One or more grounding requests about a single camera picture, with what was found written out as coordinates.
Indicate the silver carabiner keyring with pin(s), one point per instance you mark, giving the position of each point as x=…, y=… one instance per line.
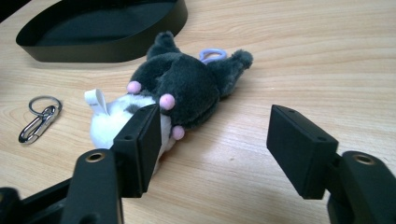
x=40, y=124

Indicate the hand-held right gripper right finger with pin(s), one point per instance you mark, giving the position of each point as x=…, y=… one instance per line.
x=299, y=149

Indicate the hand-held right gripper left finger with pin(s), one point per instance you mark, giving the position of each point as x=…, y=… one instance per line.
x=140, y=155

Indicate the black key holder stand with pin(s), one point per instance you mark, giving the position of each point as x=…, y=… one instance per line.
x=93, y=51

